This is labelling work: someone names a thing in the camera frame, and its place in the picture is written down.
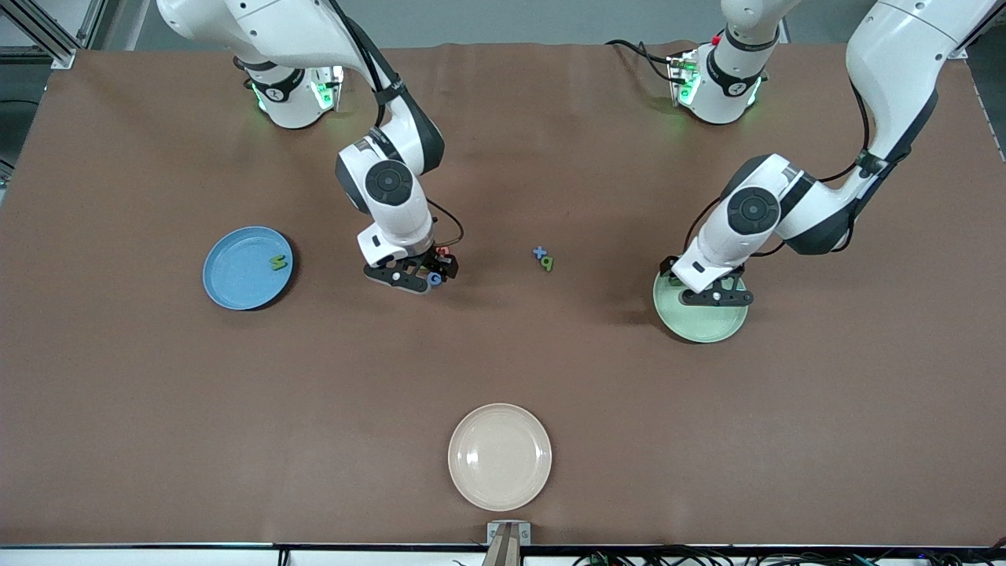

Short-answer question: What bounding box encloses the beige plate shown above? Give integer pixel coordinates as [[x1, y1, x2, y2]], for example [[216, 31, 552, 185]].
[[447, 402, 553, 513]]

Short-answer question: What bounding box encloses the aluminium frame profile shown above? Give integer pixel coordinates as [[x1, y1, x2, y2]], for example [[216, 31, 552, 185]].
[[0, 0, 78, 70]]

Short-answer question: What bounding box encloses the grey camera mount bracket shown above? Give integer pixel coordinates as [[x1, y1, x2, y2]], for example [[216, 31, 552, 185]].
[[486, 520, 532, 546]]

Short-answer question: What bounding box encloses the brown table mat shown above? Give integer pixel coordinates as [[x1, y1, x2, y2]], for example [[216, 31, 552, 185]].
[[0, 41, 1006, 548]]

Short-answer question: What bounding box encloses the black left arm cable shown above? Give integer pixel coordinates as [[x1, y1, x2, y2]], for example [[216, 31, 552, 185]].
[[681, 79, 873, 262]]

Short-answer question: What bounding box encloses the black cable bundle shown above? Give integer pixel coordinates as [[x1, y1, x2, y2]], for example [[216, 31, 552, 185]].
[[574, 545, 1006, 566]]

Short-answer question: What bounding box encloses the white table edge rail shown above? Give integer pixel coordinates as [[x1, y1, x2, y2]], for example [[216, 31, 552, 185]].
[[0, 544, 488, 566]]

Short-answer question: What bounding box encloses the blue plate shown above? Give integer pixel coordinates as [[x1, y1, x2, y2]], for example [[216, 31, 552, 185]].
[[202, 226, 295, 312]]

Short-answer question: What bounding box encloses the tan camera post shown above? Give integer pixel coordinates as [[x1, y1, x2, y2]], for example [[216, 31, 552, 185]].
[[481, 525, 526, 566]]

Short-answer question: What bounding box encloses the black left base cable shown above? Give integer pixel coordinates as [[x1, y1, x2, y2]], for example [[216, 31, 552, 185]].
[[604, 38, 678, 83]]

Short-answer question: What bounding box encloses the green plate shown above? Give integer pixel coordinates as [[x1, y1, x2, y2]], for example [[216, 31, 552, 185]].
[[652, 263, 750, 344]]

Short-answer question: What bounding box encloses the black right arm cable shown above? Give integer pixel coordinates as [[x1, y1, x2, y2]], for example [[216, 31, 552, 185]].
[[326, 0, 465, 252]]

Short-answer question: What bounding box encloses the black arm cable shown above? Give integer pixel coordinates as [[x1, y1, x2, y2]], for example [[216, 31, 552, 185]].
[[326, 0, 465, 252], [681, 79, 873, 262]]

